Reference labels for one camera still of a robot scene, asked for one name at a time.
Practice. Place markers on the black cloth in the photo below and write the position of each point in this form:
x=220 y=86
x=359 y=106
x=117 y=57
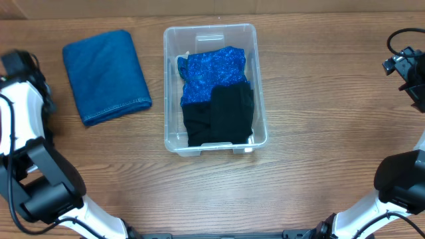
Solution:
x=232 y=109
x=197 y=121

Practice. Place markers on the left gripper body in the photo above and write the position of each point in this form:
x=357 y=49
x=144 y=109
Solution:
x=52 y=105

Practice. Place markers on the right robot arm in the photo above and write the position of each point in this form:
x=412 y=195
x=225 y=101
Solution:
x=399 y=180

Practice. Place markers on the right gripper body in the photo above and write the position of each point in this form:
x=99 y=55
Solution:
x=408 y=74

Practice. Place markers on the blue terry towel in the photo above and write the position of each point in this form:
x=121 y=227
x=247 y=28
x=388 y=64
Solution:
x=106 y=77

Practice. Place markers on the sparkly blue fabric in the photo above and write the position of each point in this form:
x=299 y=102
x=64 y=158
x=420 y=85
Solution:
x=204 y=71

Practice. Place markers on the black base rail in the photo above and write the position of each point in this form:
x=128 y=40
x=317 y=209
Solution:
x=286 y=234

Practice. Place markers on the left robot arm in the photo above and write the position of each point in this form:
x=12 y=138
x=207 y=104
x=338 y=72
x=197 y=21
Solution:
x=43 y=190

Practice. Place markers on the clear plastic storage container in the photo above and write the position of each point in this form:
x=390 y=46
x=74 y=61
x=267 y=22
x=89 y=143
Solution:
x=182 y=41

